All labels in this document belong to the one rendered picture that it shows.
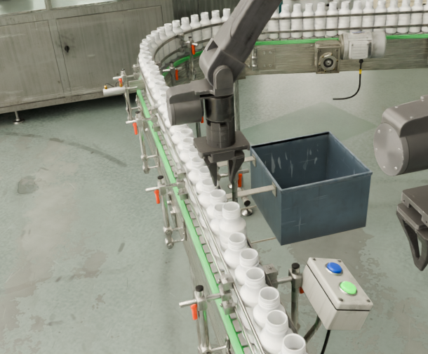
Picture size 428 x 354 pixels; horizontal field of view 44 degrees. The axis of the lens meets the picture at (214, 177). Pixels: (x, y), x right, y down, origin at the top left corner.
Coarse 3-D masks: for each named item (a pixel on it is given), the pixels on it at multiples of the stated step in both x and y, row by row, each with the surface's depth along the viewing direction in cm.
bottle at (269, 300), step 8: (264, 288) 97; (272, 288) 97; (264, 296) 98; (272, 296) 98; (264, 304) 95; (272, 304) 94; (280, 304) 98; (256, 312) 97; (264, 312) 96; (256, 320) 97; (264, 320) 96; (256, 328) 98; (256, 344) 101; (256, 352) 102
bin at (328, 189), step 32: (256, 160) 183; (288, 160) 196; (320, 160) 199; (352, 160) 179; (256, 192) 166; (288, 192) 164; (320, 192) 167; (352, 192) 171; (288, 224) 171; (320, 224) 174; (352, 224) 178
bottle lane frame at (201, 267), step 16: (144, 112) 213; (160, 144) 183; (160, 160) 185; (176, 192) 157; (176, 208) 164; (192, 224) 143; (192, 240) 139; (192, 256) 147; (208, 272) 126; (208, 288) 128; (208, 304) 133; (224, 320) 114; (224, 336) 118; (224, 352) 123; (240, 352) 105
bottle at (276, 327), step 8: (272, 312) 92; (280, 312) 92; (272, 320) 93; (280, 320) 93; (264, 328) 94; (272, 328) 89; (280, 328) 89; (288, 328) 93; (264, 336) 92; (272, 336) 91; (280, 336) 90; (264, 344) 91; (272, 344) 91; (280, 344) 90; (272, 352) 91
